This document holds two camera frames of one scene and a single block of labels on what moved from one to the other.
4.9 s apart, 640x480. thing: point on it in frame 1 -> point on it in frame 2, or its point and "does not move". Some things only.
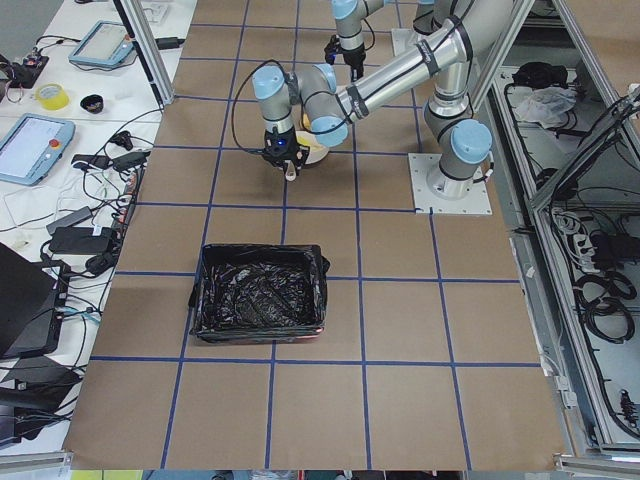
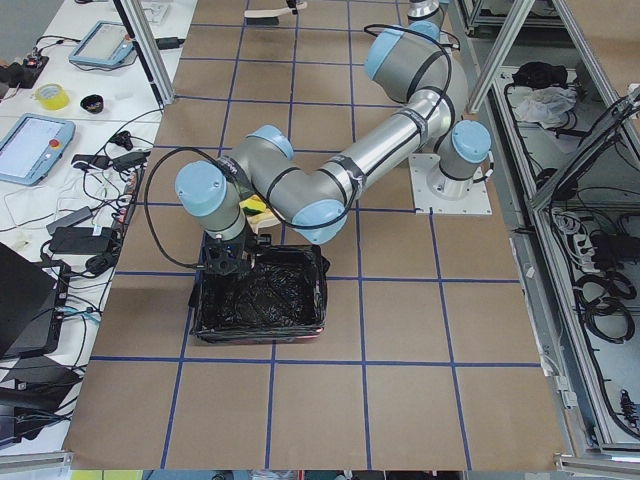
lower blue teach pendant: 32,146 does not move
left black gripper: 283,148 -> 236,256
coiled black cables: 603,300 does not move
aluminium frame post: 141,32 does not move
